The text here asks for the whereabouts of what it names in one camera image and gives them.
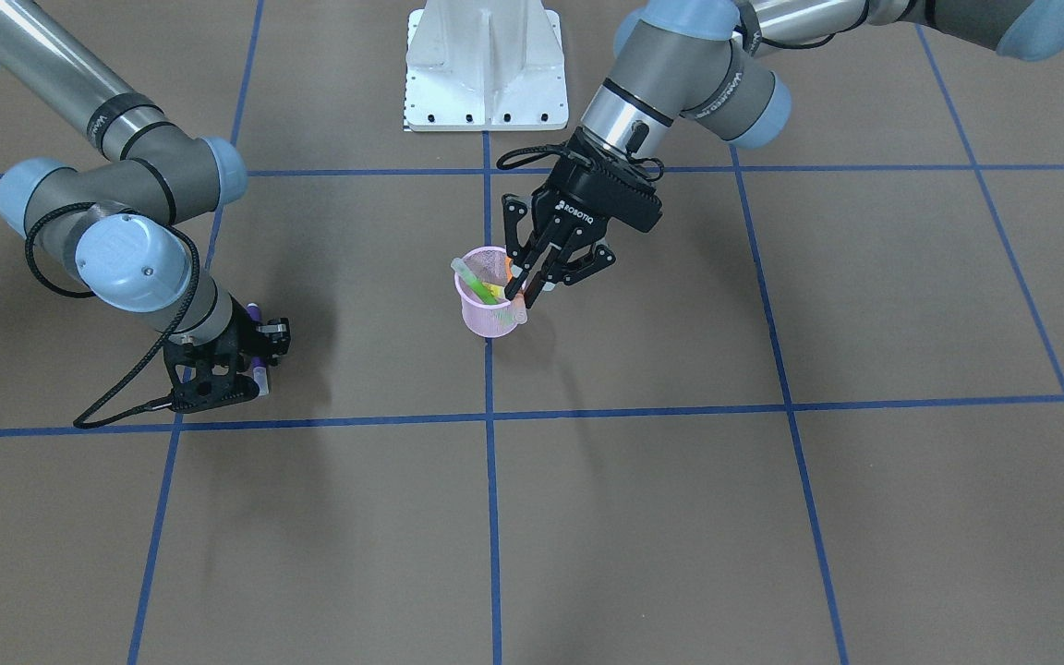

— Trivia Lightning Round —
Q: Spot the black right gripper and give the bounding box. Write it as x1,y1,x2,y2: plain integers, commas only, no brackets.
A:
162,297,292,413

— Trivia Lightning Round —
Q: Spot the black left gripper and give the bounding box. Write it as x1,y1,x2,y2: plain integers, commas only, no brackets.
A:
500,129,662,307

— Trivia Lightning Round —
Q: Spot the yellow highlighter pen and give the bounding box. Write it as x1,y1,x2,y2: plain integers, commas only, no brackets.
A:
484,282,505,306

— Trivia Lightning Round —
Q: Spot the purple highlighter pen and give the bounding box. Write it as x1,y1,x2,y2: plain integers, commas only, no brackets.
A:
245,302,271,397

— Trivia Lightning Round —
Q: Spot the green highlighter pen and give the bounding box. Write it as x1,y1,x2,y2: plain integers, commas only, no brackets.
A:
451,257,487,306

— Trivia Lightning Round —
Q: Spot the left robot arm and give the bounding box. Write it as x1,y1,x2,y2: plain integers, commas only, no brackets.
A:
497,1,1064,306

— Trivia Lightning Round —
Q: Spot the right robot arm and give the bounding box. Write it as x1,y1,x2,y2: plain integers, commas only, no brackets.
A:
0,1,290,414

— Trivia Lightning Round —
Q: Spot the pink mesh pen holder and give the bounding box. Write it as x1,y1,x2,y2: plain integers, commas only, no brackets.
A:
451,246,527,338

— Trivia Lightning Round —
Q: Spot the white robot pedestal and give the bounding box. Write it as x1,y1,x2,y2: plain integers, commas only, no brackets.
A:
403,1,570,132

